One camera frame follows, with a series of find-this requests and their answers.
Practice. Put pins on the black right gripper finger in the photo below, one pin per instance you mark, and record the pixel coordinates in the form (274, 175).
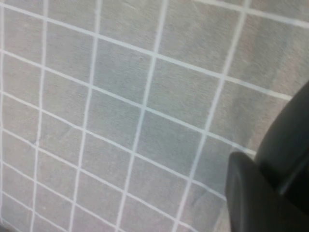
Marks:
(253, 200)

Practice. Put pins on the grey white-grid tablecloth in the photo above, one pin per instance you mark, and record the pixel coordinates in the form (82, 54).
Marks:
(120, 120)

